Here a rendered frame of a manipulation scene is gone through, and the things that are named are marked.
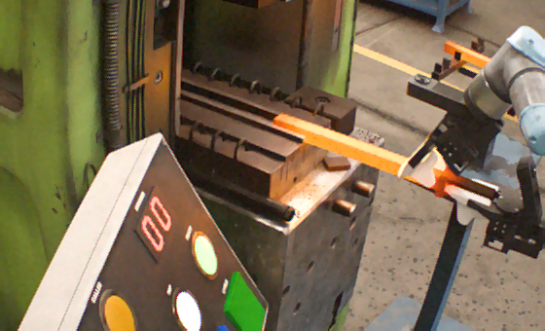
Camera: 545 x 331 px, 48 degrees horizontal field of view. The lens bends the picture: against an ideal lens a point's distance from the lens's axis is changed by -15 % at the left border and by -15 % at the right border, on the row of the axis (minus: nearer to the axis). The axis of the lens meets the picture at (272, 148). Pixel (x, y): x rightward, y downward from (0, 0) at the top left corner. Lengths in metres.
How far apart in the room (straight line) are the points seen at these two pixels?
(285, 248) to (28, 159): 0.45
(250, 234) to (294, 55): 0.44
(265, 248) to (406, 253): 1.48
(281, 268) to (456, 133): 0.37
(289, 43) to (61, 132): 0.67
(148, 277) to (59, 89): 0.32
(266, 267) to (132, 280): 0.58
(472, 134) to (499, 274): 1.59
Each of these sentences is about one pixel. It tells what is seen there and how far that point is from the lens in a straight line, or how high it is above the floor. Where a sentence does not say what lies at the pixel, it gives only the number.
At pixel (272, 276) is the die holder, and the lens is 1.20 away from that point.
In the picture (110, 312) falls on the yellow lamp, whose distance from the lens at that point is 0.60.
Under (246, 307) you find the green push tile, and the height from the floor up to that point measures 1.01.
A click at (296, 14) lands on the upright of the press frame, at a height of 1.11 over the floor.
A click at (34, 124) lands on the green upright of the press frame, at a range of 0.98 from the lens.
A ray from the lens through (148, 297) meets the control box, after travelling 0.66.
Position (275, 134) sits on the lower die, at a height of 0.99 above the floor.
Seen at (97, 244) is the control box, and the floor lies 1.19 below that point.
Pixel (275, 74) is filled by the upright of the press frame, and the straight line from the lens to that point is 1.50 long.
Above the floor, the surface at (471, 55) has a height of 1.01.
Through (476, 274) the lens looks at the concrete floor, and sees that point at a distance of 2.59.
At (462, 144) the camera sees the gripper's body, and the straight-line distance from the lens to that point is 1.06.
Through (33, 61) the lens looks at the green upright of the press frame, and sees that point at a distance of 0.93.
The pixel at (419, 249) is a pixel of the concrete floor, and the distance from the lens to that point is 2.64.
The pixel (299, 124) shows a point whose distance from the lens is 1.22.
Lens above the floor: 1.60
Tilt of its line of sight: 31 degrees down
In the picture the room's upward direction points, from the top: 5 degrees clockwise
